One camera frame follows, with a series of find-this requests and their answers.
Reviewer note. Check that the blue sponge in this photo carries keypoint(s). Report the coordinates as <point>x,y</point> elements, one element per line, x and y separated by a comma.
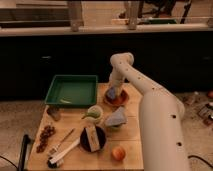
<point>111,93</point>

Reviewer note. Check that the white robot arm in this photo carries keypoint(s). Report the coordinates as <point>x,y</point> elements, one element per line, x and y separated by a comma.
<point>160,114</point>

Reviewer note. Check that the grey cloth on bowl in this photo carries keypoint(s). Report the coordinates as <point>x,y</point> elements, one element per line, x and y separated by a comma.
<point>117,118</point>

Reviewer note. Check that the green plastic tray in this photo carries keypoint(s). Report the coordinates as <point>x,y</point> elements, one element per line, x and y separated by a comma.
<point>72,91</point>

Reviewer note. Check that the wooden block on plate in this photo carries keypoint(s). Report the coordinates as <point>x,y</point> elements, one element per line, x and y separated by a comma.
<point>93,138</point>

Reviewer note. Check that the black round plate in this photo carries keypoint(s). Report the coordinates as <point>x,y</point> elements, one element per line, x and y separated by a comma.
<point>84,140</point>

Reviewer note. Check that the brown small object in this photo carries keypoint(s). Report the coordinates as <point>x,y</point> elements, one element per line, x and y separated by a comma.
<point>54,113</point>

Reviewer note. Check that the orange fruit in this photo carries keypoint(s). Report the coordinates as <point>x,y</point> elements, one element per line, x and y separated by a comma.
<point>118,153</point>

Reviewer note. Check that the bunch of red grapes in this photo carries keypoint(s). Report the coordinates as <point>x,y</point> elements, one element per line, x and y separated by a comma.
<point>46,133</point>

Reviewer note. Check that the metal fork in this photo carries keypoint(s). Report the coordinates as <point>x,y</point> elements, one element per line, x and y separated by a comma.
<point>55,148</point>

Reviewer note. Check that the white handled brush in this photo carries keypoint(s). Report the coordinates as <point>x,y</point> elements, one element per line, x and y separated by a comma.
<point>54,162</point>

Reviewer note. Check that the black chair frame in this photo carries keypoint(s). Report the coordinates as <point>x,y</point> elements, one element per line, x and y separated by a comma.
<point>26,141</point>

